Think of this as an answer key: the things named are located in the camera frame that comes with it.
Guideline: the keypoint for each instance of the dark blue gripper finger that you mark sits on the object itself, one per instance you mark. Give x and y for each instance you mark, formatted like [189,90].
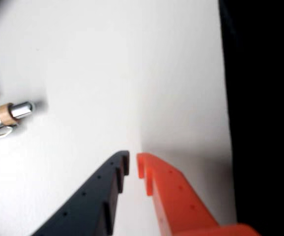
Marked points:
[88,204]

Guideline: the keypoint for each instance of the black fabric bag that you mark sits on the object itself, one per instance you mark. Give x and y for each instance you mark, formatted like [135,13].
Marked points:
[267,98]

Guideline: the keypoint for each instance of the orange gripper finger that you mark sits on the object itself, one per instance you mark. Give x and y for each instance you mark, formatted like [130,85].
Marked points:
[176,201]

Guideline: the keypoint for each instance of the wooden ballpoint pen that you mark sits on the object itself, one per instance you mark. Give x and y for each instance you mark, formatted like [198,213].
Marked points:
[4,111]

